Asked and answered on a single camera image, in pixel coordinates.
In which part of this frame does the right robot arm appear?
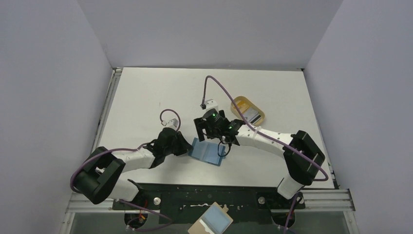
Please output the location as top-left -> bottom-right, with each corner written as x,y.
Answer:
194,109 -> 328,199

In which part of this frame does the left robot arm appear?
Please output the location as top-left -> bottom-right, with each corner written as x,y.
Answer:
70,127 -> 193,204

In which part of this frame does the gold VIP card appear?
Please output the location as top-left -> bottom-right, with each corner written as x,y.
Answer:
235,99 -> 250,113

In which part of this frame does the white VIP card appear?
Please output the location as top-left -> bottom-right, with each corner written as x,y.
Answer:
243,109 -> 262,124

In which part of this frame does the blue card on cardboard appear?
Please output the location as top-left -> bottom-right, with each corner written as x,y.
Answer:
188,202 -> 233,234

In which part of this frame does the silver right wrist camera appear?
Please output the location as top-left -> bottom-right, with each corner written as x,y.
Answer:
200,99 -> 219,112

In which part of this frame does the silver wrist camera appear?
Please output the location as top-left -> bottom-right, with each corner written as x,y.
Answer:
200,99 -> 219,112
161,118 -> 179,129

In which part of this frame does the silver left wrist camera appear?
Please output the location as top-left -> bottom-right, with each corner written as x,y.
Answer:
161,118 -> 179,129

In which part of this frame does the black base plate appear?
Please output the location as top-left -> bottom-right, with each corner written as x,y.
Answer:
107,183 -> 305,224

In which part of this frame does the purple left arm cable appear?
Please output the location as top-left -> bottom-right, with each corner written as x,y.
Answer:
69,109 -> 182,233

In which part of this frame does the aluminium right side rail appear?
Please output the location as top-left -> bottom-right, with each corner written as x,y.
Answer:
325,152 -> 340,190

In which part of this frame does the aluminium front rail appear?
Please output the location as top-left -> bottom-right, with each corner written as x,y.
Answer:
59,189 -> 360,234

